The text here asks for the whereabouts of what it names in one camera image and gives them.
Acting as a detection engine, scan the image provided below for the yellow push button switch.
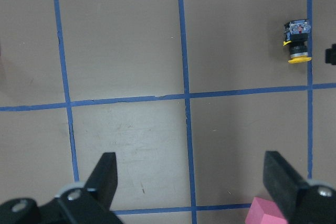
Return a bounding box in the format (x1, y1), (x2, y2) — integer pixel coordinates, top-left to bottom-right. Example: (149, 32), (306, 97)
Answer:
(283, 19), (312, 64)

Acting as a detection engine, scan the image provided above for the pink cube front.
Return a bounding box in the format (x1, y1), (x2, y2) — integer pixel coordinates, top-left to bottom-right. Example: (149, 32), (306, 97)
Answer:
(245, 197), (288, 224)

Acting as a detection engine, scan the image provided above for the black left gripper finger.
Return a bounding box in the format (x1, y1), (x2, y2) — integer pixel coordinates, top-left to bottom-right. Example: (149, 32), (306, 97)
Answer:
(325, 44), (336, 66)
(84, 152), (118, 210)
(264, 151), (310, 219)

